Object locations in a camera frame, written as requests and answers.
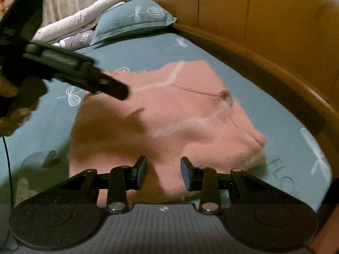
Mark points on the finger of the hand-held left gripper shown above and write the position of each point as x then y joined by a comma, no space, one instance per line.
111,87

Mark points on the pink striped knit sweater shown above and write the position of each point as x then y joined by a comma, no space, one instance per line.
185,105

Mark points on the pink floral quilt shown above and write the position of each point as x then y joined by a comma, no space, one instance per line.
79,16

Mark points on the person's left hand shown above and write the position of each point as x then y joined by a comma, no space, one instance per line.
10,124

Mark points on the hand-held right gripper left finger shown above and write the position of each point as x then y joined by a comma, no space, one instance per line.
143,173

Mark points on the blue pillow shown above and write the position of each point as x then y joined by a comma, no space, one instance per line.
132,21

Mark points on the wooden headboard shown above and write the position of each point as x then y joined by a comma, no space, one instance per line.
264,13

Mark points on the purple floral quilt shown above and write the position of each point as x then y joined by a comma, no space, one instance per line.
79,38

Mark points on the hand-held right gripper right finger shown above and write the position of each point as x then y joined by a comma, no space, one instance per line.
185,175

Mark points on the bed with blue floral sheet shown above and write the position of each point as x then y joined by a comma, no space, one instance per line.
246,79

